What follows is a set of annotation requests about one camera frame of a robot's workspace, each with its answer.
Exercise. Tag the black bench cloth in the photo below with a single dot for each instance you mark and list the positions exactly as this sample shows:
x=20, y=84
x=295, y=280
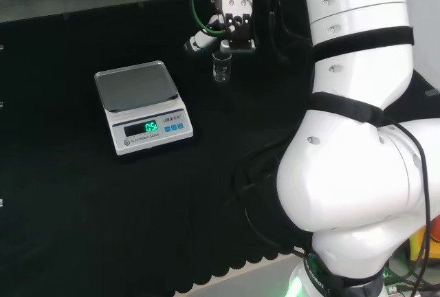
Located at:
x=103, y=225

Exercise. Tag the electronic balance with steel pan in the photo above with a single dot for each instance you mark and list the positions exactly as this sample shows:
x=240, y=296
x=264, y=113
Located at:
x=148, y=139

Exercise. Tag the yellow stop button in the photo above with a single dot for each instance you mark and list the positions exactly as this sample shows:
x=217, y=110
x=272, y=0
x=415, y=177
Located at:
x=434, y=235

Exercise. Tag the small clear glass beaker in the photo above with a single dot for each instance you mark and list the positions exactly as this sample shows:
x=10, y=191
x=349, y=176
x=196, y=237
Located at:
x=222, y=71

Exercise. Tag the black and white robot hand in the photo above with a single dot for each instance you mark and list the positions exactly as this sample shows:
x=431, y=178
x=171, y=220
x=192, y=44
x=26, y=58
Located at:
x=237, y=8

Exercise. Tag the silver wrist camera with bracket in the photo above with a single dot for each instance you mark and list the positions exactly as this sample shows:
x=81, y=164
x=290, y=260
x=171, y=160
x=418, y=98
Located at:
x=240, y=46

